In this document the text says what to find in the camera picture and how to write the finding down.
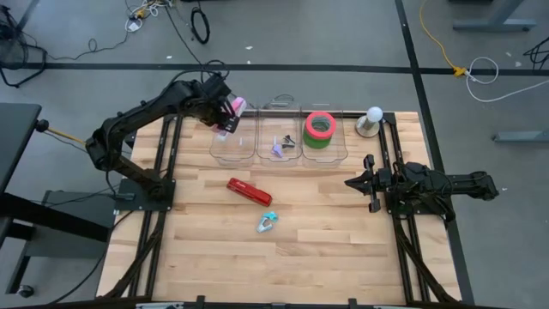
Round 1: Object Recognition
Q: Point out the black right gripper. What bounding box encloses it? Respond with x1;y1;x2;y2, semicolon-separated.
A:
345;154;395;214

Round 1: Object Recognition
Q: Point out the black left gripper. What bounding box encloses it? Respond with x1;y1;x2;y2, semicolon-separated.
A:
195;75;241;132

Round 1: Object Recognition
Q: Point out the green tape roll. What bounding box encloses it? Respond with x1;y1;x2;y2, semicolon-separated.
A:
302;126;337;151

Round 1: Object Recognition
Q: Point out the red stapler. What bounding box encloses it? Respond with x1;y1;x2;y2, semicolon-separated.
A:
226;177;274;209

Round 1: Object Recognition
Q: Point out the red tape roll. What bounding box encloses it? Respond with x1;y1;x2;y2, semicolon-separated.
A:
305;111;338;142

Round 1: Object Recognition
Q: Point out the grey-blue staple remover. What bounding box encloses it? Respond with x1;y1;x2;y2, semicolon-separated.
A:
256;215;275;234

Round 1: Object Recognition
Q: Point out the clear plastic bin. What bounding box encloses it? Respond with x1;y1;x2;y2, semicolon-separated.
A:
300;100;350;169
208;100;259;168
256;100;304;168

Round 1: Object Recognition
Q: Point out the white bulb on brass base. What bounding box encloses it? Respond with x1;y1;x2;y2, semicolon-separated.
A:
354;106;384;139

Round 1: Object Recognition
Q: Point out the grey table foot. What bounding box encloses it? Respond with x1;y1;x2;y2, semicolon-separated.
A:
492;130;549;144

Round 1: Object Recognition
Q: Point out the grey table leg base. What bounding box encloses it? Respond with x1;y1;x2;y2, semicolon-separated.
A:
452;0;538;33

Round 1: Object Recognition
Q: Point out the black desk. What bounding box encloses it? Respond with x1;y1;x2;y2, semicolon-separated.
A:
0;102;117;298

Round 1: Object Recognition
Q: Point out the black caster wheel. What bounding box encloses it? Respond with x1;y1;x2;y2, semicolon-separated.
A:
15;283;36;300

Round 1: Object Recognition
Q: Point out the black cable loop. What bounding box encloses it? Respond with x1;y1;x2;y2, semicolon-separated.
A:
268;93;298;109

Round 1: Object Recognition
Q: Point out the black aluminium rig frame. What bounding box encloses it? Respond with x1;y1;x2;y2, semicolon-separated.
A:
96;109;465;309

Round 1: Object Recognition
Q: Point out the long black floor cable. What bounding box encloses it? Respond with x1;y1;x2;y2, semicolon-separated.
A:
164;0;207;70

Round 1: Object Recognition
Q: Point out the coiled black cable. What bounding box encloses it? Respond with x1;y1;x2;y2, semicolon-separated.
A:
190;7;212;45

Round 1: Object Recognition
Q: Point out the white power strip cable cluster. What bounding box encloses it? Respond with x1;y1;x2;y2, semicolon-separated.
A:
124;0;173;33

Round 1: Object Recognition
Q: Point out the thin black cable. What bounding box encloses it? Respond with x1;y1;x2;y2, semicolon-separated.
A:
45;30;130;62

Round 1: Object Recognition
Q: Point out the yellow extension cord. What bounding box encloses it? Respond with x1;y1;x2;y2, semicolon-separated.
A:
419;0;468;79

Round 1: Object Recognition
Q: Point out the yellow cord with black knob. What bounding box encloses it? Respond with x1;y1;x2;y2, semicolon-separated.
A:
34;118;89;145

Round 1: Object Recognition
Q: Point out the black cable tangle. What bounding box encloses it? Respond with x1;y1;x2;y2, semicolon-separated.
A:
522;35;549;70

